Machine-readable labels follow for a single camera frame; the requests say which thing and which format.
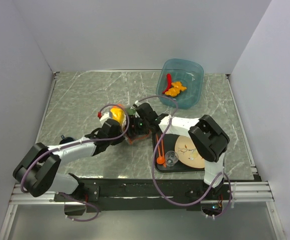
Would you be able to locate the orange plastic spoon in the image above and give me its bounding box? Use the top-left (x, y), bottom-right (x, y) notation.
top-left (156, 155), bottom-right (165, 165)

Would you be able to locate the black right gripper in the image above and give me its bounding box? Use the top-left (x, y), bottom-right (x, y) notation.
top-left (125, 114), bottom-right (150, 137)

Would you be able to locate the small clear glass cup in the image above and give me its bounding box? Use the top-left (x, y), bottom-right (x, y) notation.
top-left (165, 150), bottom-right (179, 167)

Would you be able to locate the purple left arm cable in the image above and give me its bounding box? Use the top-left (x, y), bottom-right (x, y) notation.
top-left (21, 103), bottom-right (130, 223)

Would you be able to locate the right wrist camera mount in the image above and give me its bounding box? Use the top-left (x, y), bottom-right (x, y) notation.
top-left (133, 100), bottom-right (140, 108)

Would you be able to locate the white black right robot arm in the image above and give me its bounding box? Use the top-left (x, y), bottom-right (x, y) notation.
top-left (133, 102), bottom-right (230, 199)

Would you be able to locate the red fake chili pepper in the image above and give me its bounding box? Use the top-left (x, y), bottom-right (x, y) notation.
top-left (162, 73), bottom-right (172, 94)

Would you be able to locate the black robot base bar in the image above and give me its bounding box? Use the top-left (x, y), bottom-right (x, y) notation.
top-left (53, 178), bottom-right (232, 213)

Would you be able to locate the clear zip top bag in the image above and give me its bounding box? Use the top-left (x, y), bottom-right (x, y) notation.
top-left (119, 104), bottom-right (151, 145)

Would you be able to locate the yellow fake bell pepper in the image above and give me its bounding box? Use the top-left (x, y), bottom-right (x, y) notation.
top-left (110, 106), bottom-right (125, 126)

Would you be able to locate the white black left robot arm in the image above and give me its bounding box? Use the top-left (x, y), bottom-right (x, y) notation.
top-left (13, 118), bottom-right (123, 197)

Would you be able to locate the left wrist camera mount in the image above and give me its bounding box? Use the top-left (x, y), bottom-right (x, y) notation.
top-left (98, 111), bottom-right (113, 124)

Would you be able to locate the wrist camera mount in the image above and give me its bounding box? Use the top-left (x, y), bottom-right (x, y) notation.
top-left (98, 111), bottom-right (113, 124)
top-left (133, 100), bottom-right (140, 108)

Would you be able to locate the beige bird pattern plate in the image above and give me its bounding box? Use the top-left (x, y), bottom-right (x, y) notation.
top-left (175, 136), bottom-right (205, 169)

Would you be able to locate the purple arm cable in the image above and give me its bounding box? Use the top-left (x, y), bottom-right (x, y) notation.
top-left (134, 96), bottom-right (233, 221)
top-left (21, 103), bottom-right (130, 223)

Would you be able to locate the tan fake ginger root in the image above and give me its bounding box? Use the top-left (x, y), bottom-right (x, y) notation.
top-left (164, 81), bottom-right (187, 97)

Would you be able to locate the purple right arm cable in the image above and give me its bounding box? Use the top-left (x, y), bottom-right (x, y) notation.
top-left (134, 96), bottom-right (233, 221)

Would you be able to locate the green fake vegetable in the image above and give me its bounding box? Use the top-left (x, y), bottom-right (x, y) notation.
top-left (125, 106), bottom-right (136, 116)

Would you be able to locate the teal transparent plastic bin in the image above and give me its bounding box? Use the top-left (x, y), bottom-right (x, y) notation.
top-left (156, 58), bottom-right (204, 109)

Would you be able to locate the aluminium frame rail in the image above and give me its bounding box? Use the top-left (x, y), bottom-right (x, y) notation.
top-left (201, 181), bottom-right (274, 203)

